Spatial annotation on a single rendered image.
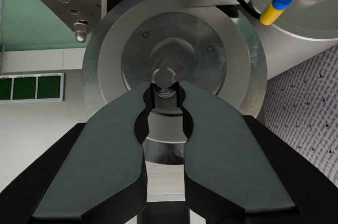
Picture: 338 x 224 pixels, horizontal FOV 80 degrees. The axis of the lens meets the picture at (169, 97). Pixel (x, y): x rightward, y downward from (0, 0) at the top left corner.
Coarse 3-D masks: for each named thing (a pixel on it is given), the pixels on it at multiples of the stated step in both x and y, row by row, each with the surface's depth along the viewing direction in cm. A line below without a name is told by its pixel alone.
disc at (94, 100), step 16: (128, 0) 17; (144, 0) 17; (112, 16) 17; (240, 16) 17; (96, 32) 17; (256, 32) 17; (96, 48) 17; (256, 48) 16; (96, 64) 16; (256, 64) 16; (96, 80) 16; (256, 80) 16; (96, 96) 16; (256, 96) 16; (240, 112) 15; (256, 112) 15; (144, 144) 15; (160, 144) 15; (176, 144) 15; (160, 160) 15; (176, 160) 15
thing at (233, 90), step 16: (160, 0) 16; (176, 0) 16; (128, 16) 16; (144, 16) 16; (208, 16) 16; (224, 16) 16; (112, 32) 16; (128, 32) 16; (224, 32) 15; (240, 32) 15; (112, 48) 15; (240, 48) 15; (112, 64) 15; (240, 64) 15; (112, 80) 15; (224, 80) 15; (240, 80) 15; (112, 96) 15; (224, 96) 15; (240, 96) 15; (160, 128) 14; (176, 128) 14
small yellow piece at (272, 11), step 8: (240, 0) 14; (272, 0) 11; (280, 0) 11; (288, 0) 11; (248, 8) 14; (272, 8) 11; (280, 8) 11; (256, 16) 13; (264, 16) 12; (272, 16) 12; (264, 24) 13
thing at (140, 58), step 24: (144, 24) 15; (168, 24) 15; (192, 24) 15; (144, 48) 14; (168, 48) 14; (192, 48) 15; (216, 48) 14; (144, 72) 14; (192, 72) 14; (216, 72) 14
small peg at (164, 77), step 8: (160, 72) 11; (168, 72) 11; (152, 80) 11; (160, 80) 11; (168, 80) 11; (176, 80) 11; (160, 88) 11; (168, 88) 11; (160, 96) 13; (168, 96) 13
